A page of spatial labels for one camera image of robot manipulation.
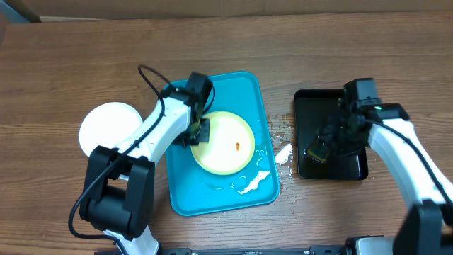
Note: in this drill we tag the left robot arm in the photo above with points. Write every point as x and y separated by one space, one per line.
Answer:
118 193

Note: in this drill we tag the teal plastic tray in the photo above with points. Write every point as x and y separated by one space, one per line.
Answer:
194 191

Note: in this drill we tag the green yellow sponge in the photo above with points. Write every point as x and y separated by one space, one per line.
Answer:
318 150

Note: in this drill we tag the white foam blob on table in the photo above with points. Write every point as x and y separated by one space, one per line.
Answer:
284 154

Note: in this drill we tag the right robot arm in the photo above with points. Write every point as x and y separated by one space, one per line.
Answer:
425 189

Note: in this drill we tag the white plate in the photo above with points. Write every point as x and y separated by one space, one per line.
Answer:
107 125

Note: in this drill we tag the light green plate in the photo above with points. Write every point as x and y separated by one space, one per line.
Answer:
231 144

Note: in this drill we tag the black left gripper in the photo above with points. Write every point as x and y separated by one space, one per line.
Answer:
204 137

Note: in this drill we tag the white soap smear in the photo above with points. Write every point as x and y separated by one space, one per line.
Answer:
253 185

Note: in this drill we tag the black rectangular tray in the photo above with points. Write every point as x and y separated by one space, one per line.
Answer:
311 110

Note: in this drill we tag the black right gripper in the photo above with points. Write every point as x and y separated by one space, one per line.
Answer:
333 132

